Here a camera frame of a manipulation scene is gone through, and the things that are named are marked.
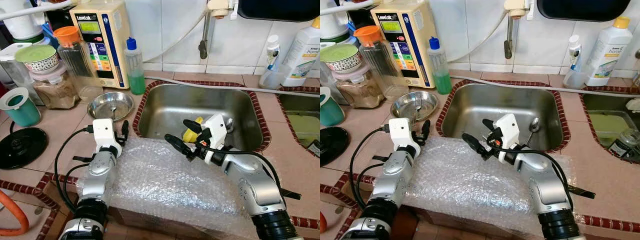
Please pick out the round steel ladle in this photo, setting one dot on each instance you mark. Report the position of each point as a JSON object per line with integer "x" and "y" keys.
{"x": 634, "y": 104}

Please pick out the grey tap spout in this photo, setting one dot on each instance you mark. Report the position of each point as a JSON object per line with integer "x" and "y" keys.
{"x": 204, "y": 40}
{"x": 509, "y": 42}

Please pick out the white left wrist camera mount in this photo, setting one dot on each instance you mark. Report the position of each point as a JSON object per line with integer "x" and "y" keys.
{"x": 105, "y": 132}
{"x": 402, "y": 132}

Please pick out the chrome kitchen faucet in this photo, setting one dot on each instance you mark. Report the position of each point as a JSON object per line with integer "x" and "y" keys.
{"x": 637, "y": 70}

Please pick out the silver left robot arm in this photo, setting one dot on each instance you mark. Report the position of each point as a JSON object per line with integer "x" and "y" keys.
{"x": 395, "y": 180}
{"x": 97, "y": 180}

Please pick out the patterned bowl green lid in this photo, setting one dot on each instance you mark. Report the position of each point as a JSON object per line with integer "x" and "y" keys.
{"x": 36, "y": 56}
{"x": 340, "y": 56}

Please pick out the small white spray bottle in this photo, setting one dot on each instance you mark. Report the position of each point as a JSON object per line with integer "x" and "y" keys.
{"x": 272, "y": 55}
{"x": 575, "y": 60}

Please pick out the dark hanging tray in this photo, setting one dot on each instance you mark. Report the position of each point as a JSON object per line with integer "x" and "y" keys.
{"x": 582, "y": 10}
{"x": 280, "y": 10}

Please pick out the black round lid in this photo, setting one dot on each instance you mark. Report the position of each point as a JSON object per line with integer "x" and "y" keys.
{"x": 332, "y": 146}
{"x": 22, "y": 147}

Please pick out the clear plastic container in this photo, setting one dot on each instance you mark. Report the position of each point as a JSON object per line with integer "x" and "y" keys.
{"x": 12, "y": 70}

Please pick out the green liquid bottle blue cap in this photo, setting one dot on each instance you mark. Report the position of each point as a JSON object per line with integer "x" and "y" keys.
{"x": 441, "y": 80}
{"x": 136, "y": 80}

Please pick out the white plastic pipe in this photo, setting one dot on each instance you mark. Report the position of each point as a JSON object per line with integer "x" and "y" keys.
{"x": 345, "y": 6}
{"x": 35, "y": 10}

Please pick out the jar of brown powder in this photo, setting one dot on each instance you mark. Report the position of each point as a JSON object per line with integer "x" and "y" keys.
{"x": 357, "y": 95}
{"x": 55, "y": 95}

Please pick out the clear bubble wrap sheet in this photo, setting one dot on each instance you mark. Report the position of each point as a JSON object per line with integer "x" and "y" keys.
{"x": 160, "y": 190}
{"x": 465, "y": 190}

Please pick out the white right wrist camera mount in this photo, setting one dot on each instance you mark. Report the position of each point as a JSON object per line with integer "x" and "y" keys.
{"x": 507, "y": 127}
{"x": 216, "y": 130}

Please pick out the small steel sink basin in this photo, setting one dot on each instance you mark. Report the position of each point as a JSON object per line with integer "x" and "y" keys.
{"x": 200, "y": 102}
{"x": 500, "y": 100}

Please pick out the black tape strip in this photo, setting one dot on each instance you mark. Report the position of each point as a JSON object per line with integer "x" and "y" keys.
{"x": 82, "y": 158}
{"x": 380, "y": 158}
{"x": 291, "y": 194}
{"x": 582, "y": 192}

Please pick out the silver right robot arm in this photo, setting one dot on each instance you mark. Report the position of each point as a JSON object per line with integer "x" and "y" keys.
{"x": 550, "y": 195}
{"x": 255, "y": 190}

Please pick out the beige tap fitting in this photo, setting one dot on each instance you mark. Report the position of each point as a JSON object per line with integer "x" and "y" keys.
{"x": 220, "y": 7}
{"x": 515, "y": 7}

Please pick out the glass jar orange lid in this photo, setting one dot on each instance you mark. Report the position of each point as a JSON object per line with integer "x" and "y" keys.
{"x": 380, "y": 65}
{"x": 77, "y": 65}

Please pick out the white kettle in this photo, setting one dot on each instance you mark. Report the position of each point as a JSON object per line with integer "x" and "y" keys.
{"x": 332, "y": 25}
{"x": 22, "y": 27}

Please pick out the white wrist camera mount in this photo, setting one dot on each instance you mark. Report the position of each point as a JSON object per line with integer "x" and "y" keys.
{"x": 507, "y": 127}
{"x": 402, "y": 132}
{"x": 216, "y": 130}
{"x": 105, "y": 132}

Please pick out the yellow plastic cup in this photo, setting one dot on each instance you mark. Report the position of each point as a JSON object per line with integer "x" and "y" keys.
{"x": 189, "y": 136}

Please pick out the large steel sink basin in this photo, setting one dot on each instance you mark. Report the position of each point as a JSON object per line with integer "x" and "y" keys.
{"x": 300, "y": 102}
{"x": 600, "y": 102}

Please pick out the teal plastic cup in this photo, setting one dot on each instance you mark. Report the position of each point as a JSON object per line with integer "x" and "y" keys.
{"x": 22, "y": 112}
{"x": 331, "y": 112}

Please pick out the white detergent bottle orange cap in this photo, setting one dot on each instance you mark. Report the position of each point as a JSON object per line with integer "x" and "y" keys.
{"x": 302, "y": 55}
{"x": 607, "y": 55}

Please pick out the beige water ionizer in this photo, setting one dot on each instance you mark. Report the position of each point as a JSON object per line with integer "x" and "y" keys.
{"x": 112, "y": 45}
{"x": 417, "y": 45}

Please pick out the round steel dish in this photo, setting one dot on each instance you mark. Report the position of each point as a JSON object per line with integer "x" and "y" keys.
{"x": 100, "y": 107}
{"x": 402, "y": 107}

